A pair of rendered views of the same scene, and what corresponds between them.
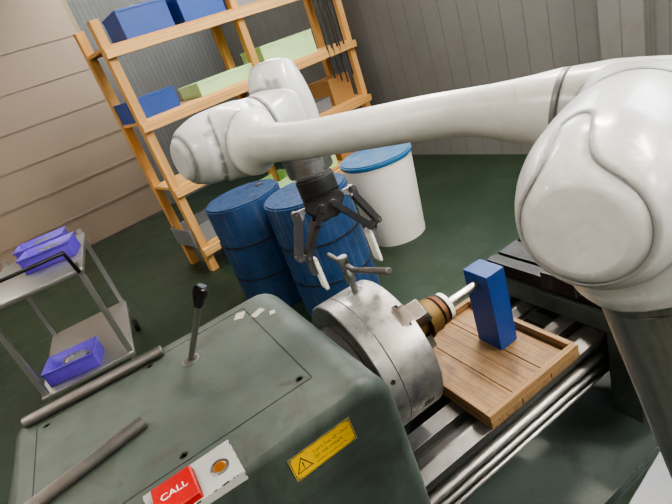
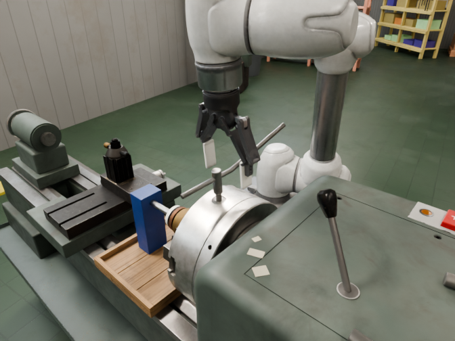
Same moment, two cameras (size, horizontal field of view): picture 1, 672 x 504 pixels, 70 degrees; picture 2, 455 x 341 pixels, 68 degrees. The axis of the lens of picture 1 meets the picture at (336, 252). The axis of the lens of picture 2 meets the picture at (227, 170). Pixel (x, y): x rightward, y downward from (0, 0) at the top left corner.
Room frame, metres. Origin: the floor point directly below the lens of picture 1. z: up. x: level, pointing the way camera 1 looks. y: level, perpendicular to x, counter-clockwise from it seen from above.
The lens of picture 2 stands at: (1.17, 0.61, 1.70)
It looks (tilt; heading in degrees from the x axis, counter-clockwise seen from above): 29 degrees down; 244
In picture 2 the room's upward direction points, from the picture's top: straight up
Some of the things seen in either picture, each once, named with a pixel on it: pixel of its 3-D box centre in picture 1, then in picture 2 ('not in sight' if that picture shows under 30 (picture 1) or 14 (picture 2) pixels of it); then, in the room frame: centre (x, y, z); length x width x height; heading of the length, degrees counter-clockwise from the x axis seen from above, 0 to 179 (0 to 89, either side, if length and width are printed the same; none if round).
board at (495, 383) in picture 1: (478, 353); (166, 254); (0.98, -0.26, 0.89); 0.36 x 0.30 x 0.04; 23
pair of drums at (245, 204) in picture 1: (292, 245); not in sight; (3.24, 0.29, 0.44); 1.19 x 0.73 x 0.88; 33
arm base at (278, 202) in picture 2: not in sight; (269, 193); (0.41, -0.51, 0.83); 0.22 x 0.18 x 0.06; 121
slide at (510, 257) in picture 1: (569, 269); (109, 198); (1.10, -0.60, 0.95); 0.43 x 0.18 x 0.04; 23
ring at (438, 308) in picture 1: (427, 317); (187, 223); (0.93, -0.15, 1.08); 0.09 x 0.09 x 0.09; 23
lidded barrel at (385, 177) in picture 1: (386, 194); not in sight; (3.77, -0.56, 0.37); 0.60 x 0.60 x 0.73
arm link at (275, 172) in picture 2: not in sight; (277, 168); (0.39, -0.49, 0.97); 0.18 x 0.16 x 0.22; 132
